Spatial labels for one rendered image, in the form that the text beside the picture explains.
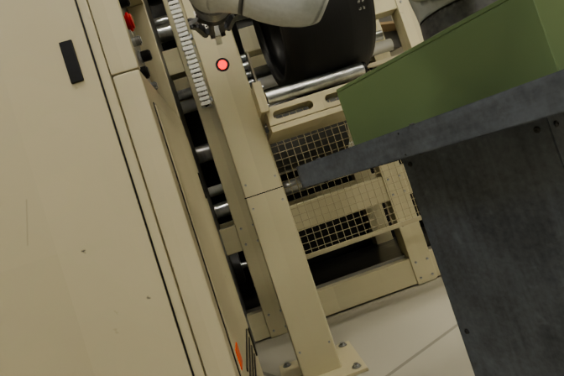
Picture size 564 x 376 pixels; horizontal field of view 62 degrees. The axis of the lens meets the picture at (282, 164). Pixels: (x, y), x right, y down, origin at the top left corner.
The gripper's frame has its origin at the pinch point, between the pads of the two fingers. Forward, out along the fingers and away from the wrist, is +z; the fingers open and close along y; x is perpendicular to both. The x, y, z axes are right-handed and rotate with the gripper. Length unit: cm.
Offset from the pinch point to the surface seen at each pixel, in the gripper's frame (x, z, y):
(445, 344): 106, 20, -38
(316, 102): 22.7, 18.7, -23.7
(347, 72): 16.1, 20.9, -36.5
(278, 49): -10, 64, -25
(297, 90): 16.7, 21.0, -19.6
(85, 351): 59, -42, 39
